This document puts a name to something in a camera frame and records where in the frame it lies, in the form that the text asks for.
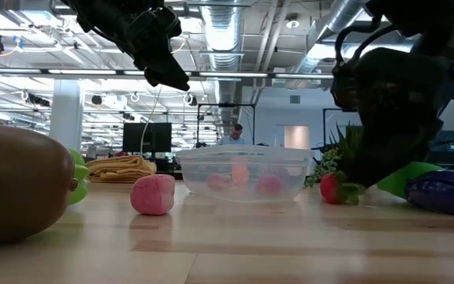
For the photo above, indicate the clear plastic tupperware container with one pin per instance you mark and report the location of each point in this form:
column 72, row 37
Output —
column 211, row 158

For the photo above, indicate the black metal station frame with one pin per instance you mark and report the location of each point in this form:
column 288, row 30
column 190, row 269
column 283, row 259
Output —
column 329, row 109
column 227, row 105

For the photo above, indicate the black computer monitor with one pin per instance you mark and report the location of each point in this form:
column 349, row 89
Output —
column 136, row 138

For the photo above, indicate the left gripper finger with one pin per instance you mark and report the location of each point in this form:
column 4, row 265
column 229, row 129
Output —
column 176, row 77
column 157, row 77

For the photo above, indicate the slanted silver ventilation duct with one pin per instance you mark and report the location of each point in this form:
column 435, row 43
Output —
column 341, row 16

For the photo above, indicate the potted green plant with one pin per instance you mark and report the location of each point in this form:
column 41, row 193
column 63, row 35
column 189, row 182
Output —
column 325, row 165

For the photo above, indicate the LED light bar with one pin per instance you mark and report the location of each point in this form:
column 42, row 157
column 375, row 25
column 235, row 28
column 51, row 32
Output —
column 231, row 74

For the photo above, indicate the pink door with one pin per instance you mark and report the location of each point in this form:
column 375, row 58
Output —
column 296, row 137

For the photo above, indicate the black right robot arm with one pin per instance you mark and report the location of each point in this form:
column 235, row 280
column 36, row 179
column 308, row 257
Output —
column 408, row 8

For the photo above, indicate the folded orange cloth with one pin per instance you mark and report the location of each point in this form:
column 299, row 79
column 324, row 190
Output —
column 120, row 169

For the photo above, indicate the brown toy potato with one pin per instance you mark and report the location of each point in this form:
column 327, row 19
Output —
column 18, row 185

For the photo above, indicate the round ceiling fixture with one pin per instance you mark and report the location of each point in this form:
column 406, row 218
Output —
column 292, row 21

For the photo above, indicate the light green toy vegetable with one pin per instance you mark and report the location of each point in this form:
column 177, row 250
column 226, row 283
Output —
column 78, row 177

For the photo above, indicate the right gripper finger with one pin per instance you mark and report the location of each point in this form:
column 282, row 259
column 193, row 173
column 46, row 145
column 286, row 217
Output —
column 400, row 154
column 353, row 169

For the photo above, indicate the round silver ventilation duct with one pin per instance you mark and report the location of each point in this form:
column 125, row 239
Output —
column 221, row 39

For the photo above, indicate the red toy strawberry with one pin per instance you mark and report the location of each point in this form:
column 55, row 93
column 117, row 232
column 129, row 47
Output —
column 331, row 189

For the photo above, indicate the person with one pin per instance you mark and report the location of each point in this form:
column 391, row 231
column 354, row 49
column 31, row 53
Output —
column 233, row 136

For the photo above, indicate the green toy cucumber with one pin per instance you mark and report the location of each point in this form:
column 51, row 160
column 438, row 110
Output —
column 396, row 185

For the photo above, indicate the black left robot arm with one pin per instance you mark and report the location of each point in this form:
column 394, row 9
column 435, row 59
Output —
column 105, row 16

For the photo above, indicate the white building pillar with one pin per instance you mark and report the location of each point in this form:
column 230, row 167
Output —
column 66, row 118

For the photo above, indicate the purple toy eggplant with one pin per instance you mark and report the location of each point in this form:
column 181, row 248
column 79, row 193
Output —
column 443, row 193

